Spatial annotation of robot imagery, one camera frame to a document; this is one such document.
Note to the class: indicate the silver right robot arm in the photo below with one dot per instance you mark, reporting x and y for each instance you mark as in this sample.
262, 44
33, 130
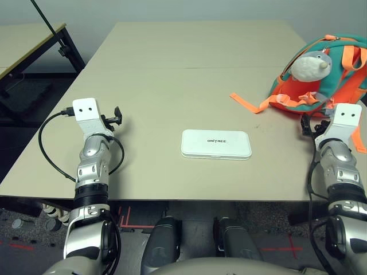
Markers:
338, 160

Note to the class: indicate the thin black clamp pole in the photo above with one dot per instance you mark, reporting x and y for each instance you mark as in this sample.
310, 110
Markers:
47, 24

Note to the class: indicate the black floor mat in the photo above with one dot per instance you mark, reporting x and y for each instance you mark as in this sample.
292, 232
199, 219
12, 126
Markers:
25, 94

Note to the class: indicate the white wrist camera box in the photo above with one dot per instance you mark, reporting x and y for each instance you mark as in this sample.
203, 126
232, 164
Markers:
85, 110
345, 117

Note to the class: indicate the dark grey left robot leg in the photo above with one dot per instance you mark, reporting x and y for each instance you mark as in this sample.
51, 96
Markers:
162, 243

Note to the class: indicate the beige black-framed side table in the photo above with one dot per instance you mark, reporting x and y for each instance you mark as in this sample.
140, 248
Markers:
25, 43

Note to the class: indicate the beige robot torso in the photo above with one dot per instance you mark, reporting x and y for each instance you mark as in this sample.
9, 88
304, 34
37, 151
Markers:
229, 269

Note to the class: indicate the teal and orange backpack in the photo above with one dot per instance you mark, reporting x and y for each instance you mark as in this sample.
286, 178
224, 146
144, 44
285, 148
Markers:
329, 86

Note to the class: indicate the grey white plush toy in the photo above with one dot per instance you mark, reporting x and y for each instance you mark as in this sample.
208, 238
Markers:
308, 67

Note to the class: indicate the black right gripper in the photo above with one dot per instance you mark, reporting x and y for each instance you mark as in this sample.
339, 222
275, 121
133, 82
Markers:
319, 129

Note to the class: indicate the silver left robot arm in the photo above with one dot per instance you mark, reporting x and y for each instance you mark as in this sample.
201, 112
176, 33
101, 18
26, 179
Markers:
91, 160

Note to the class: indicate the dark grey robot leg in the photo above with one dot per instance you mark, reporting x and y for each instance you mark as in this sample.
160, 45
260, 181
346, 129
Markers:
238, 240
162, 243

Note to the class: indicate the dark grey right robot leg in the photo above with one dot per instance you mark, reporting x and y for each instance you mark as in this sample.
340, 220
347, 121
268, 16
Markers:
238, 240

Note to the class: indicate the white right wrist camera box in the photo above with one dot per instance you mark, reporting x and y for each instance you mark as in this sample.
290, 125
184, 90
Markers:
345, 117

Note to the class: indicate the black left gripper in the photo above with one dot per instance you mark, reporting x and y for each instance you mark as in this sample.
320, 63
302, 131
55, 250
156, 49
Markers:
108, 121

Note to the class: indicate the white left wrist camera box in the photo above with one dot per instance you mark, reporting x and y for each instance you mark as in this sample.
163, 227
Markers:
85, 110

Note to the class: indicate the grey floor disc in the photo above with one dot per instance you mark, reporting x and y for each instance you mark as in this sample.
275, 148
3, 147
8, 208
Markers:
51, 224
17, 223

